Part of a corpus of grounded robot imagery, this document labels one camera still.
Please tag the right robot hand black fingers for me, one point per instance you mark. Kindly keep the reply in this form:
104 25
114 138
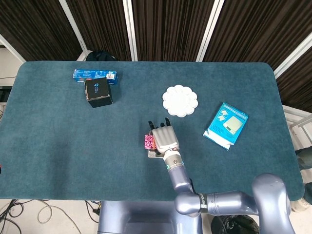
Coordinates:
165 137

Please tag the pink patterned small box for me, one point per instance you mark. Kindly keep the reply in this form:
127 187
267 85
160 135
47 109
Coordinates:
148 142

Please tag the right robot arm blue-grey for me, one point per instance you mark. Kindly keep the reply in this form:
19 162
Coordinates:
181 182

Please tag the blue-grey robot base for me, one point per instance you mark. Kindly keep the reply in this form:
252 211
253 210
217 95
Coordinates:
136 217

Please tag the silver digital kitchen scale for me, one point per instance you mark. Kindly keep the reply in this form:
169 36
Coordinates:
152 155

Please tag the blue kitchen scale box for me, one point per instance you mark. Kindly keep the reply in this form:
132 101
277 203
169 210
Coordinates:
226 125

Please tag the white flower-shaped paint palette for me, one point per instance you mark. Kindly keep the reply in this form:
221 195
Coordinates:
180 100

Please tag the black cube box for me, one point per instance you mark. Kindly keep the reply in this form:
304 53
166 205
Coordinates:
98 92

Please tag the blue felt table mat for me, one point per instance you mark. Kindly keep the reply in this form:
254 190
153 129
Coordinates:
73 146

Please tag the long blue cardboard box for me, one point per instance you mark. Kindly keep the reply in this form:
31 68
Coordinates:
85 74

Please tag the black bag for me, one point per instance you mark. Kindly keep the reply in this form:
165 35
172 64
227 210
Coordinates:
100 56

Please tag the dark brown partition panel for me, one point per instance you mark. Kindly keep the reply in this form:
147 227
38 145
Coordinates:
256 29
168 29
298 83
36 26
100 24

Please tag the black trash bin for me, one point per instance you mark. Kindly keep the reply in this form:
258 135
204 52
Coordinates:
231 225

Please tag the white metal rack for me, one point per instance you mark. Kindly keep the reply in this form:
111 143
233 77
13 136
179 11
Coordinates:
296 119

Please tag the person's dark trouser leg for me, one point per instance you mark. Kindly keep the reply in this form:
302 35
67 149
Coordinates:
304 159

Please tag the black floor device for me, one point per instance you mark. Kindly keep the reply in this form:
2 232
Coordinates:
4 93

